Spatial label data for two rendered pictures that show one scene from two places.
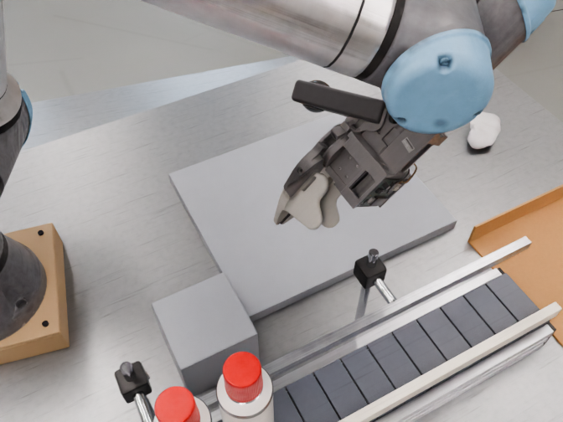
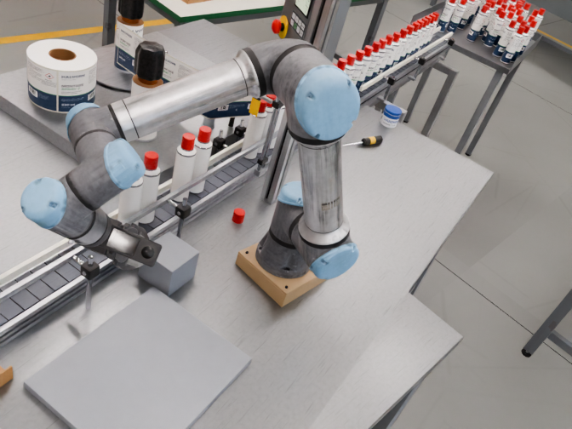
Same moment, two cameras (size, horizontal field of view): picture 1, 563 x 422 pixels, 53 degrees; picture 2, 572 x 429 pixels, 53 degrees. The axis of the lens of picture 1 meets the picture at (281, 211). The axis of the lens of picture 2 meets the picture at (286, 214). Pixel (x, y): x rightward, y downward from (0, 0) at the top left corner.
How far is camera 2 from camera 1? 134 cm
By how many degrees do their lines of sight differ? 84
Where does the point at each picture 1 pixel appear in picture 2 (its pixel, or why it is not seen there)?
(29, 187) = (329, 334)
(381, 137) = not seen: hidden behind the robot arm
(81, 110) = (358, 405)
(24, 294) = (261, 249)
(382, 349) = (72, 272)
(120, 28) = not seen: outside the picture
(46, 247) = (277, 282)
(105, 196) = (282, 340)
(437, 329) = (41, 288)
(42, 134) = (363, 374)
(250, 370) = not seen: hidden behind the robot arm
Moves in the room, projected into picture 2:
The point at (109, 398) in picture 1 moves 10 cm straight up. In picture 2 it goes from (202, 249) to (208, 221)
